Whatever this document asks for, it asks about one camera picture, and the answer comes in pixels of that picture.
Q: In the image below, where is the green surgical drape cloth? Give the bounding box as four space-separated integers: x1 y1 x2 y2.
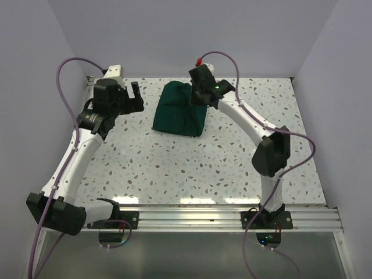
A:
152 81 208 137

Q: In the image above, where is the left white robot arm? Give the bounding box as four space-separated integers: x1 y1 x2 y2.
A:
26 78 144 235

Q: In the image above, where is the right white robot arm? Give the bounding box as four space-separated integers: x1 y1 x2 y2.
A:
189 64 291 228

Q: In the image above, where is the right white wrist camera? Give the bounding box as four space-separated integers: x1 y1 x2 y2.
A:
206 63 214 74

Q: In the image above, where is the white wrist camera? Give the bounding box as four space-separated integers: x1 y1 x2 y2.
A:
206 63 214 74
103 65 125 88

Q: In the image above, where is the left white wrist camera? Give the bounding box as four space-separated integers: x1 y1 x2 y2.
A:
103 65 125 88

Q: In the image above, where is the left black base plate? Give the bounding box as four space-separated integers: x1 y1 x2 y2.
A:
103 211 140 230

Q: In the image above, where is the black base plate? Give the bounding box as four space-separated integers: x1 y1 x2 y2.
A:
240 210 294 230
103 211 140 230

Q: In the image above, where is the aluminium mounting rail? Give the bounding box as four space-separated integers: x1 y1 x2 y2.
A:
40 205 341 233

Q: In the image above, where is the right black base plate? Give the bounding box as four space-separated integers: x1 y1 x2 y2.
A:
240 210 294 230

